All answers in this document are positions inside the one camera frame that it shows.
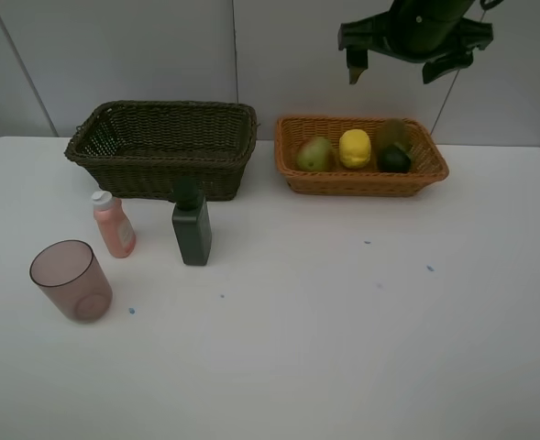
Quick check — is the translucent pink plastic cup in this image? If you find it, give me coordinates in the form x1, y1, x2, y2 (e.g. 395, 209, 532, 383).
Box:
29, 239, 113, 323

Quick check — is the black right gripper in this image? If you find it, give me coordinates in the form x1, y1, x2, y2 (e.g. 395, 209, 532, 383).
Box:
338, 0, 493, 85

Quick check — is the orange wicker basket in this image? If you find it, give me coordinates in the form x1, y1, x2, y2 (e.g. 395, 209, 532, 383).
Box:
274, 115, 449, 197

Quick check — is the yellow lemon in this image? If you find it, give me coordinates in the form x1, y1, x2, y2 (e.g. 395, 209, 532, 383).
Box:
338, 129, 371, 170

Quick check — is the dark purple mangosteen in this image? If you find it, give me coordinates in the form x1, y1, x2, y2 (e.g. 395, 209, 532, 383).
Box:
377, 142, 412, 173

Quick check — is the brown kiwi fruit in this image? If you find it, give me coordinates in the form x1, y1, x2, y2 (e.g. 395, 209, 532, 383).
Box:
375, 118, 410, 150

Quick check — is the dark brown wicker basket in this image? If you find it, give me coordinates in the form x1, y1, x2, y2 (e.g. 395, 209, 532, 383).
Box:
64, 100, 258, 202

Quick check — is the green red mango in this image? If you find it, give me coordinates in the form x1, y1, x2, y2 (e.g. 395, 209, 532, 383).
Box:
295, 137, 335, 172

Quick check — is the black bottle green label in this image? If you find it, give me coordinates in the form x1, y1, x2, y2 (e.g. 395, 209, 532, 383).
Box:
171, 177, 212, 266

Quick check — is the pink bottle white cap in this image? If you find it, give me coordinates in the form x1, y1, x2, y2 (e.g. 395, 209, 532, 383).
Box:
91, 190, 136, 259

